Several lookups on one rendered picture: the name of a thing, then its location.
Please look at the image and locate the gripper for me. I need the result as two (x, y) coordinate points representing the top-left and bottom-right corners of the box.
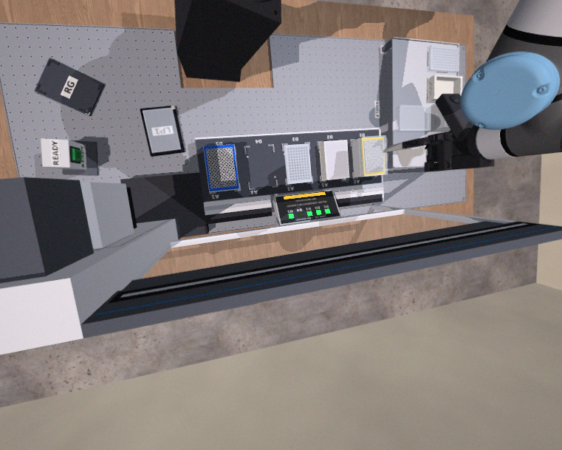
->
(383, 125), (494, 172)

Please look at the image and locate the white ready key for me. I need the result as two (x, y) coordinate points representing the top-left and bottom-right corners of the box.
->
(41, 138), (98, 176)

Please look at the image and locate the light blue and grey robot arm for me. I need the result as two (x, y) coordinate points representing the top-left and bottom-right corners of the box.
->
(436, 0), (562, 160)

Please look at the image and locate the black rectangular frame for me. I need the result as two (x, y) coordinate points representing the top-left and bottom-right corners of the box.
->
(140, 106), (185, 157)

